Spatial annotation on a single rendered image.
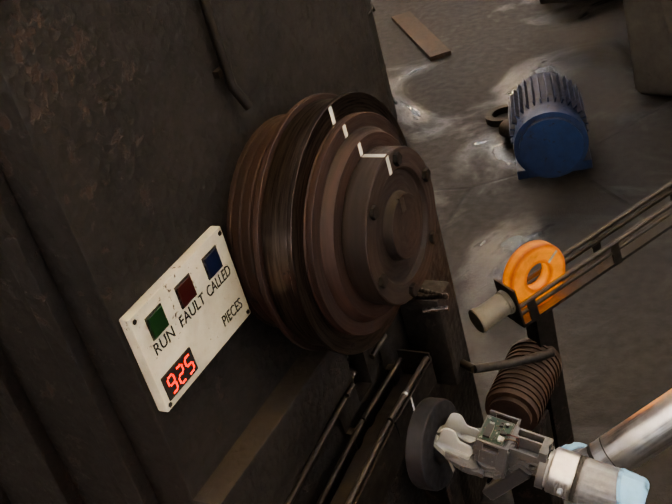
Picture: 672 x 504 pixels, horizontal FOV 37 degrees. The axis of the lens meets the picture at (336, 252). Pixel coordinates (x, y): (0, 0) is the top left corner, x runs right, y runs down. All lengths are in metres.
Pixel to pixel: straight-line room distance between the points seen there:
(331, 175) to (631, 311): 1.83
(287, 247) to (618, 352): 1.74
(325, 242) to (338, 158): 0.14
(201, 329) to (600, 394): 1.64
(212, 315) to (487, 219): 2.38
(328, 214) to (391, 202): 0.14
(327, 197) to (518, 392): 0.81
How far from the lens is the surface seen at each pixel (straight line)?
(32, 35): 1.38
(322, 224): 1.62
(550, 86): 4.13
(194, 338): 1.61
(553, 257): 2.28
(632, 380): 3.05
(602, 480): 1.62
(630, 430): 1.74
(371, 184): 1.64
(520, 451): 1.63
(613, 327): 3.25
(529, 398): 2.25
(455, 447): 1.67
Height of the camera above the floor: 1.98
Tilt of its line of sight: 30 degrees down
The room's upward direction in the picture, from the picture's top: 16 degrees counter-clockwise
